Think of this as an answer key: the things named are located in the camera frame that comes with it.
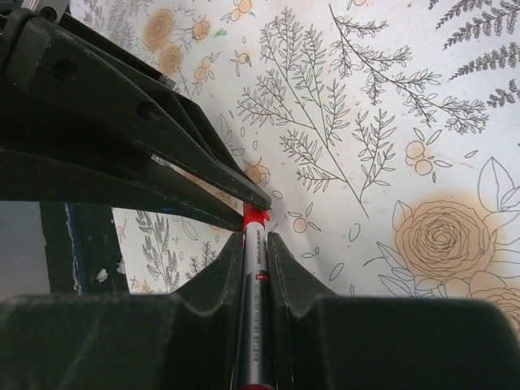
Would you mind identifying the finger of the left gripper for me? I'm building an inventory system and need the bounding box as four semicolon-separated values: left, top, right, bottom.
1;7;271;210
1;148;243;232

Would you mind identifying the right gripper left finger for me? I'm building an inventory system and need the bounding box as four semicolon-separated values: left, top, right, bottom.
1;233;243;389

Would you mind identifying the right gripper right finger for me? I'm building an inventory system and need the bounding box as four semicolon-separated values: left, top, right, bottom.
266;233;519;389

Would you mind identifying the red whiteboard marker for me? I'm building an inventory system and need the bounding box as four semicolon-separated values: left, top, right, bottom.
233;222;276;389

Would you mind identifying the red marker cap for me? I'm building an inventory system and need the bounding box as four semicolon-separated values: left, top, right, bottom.
242;202;271;232

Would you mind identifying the black base frame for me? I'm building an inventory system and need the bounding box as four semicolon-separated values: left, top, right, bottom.
40;202;129;294

